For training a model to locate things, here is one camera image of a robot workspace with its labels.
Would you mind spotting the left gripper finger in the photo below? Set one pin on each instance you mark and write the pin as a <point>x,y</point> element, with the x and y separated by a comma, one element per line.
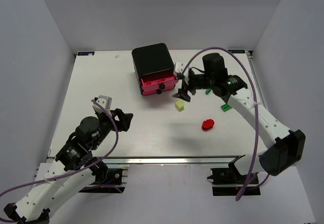
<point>119,115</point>
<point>125,121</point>

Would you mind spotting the blue corner label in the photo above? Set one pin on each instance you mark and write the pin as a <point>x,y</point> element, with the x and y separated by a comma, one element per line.
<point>237,51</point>
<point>85,53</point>

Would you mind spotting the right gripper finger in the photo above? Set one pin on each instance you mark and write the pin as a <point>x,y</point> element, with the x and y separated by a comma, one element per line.
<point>188,85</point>
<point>182,94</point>

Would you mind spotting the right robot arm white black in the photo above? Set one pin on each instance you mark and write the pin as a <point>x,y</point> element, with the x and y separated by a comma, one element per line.
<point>284,146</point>

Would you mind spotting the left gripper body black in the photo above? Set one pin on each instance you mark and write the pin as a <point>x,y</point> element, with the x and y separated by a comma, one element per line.
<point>115,120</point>

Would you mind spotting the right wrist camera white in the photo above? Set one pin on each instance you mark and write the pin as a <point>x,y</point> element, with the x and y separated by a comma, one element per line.
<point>179,68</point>

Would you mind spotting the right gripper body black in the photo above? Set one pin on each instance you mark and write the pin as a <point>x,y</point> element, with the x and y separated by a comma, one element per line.
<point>187,84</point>

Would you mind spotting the right blue corner label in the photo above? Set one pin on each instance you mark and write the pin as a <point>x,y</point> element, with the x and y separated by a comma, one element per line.
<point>237,51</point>

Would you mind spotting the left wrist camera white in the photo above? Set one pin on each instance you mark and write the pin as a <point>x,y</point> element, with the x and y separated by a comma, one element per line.
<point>102,104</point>

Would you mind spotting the left blue corner label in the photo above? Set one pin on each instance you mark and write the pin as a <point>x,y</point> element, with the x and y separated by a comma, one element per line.
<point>85,53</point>

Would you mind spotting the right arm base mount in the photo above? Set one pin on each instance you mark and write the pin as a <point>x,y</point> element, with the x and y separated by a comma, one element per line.
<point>225,184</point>

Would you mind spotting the aluminium front rail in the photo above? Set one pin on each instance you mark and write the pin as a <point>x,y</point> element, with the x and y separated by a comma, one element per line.
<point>168,160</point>

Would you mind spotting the black drawer cabinet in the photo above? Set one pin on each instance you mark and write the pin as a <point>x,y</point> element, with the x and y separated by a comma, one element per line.
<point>151,59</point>

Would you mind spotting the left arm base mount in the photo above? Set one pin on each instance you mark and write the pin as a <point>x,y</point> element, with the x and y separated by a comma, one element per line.
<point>114,181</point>

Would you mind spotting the yellow-green lego brick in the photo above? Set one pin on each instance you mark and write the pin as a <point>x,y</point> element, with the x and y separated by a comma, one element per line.
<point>180,105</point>

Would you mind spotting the pink top drawer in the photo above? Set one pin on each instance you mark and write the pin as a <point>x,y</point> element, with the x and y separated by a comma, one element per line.
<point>153,81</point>

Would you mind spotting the green lego plate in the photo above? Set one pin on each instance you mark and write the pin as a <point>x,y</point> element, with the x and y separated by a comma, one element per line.
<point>226,107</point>

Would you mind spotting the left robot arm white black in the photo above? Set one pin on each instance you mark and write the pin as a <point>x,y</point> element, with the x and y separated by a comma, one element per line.
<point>73,169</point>

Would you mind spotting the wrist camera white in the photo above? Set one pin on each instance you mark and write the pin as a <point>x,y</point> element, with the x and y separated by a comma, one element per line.
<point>102,104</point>
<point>179,68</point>

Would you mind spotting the pink bottom drawer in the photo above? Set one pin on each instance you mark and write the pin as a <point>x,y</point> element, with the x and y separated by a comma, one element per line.
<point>156,90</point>

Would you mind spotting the pink drawer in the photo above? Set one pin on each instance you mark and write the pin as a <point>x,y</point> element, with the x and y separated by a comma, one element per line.
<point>153,81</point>
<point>156,90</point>

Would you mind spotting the red oval lego piece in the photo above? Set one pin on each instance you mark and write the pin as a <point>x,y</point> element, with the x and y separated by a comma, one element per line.
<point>207,124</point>

